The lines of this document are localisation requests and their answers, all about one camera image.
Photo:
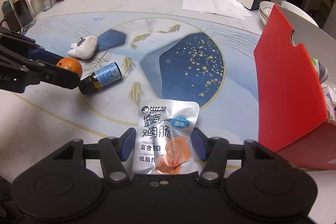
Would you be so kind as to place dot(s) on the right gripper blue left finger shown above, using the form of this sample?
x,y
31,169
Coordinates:
x,y
113,152

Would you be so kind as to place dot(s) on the glass mug dark drink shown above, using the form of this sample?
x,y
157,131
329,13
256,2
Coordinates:
x,y
23,14

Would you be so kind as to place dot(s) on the orange tangerine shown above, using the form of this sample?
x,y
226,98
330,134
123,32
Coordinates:
x,y
71,64

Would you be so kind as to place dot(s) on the white tooth plush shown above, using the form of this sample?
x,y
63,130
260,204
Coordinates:
x,y
84,49

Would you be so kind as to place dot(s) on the red cardboard box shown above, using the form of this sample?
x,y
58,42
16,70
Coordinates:
x,y
294,121

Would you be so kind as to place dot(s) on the white paper napkin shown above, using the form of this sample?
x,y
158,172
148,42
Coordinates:
x,y
229,8

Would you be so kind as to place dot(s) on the white plate stack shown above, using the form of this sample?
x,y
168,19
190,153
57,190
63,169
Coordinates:
x,y
265,8

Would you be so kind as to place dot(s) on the small brown bottle blue label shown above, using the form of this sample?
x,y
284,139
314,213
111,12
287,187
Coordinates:
x,y
100,78

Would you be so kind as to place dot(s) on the chicken sausage white pouch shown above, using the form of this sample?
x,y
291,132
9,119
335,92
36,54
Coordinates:
x,y
163,140

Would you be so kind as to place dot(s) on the white grey snack bag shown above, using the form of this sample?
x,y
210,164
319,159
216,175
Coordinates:
x,y
321,70

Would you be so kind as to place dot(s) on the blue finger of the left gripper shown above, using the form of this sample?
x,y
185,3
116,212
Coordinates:
x,y
58,76
45,56

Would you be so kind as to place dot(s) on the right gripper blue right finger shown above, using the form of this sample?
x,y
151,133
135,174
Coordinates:
x,y
212,151

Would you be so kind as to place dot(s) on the clear plastic bag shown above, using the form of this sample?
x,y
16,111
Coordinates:
x,y
328,90

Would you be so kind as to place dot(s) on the white bowl gold rim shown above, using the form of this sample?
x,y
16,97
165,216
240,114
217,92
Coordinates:
x,y
293,8

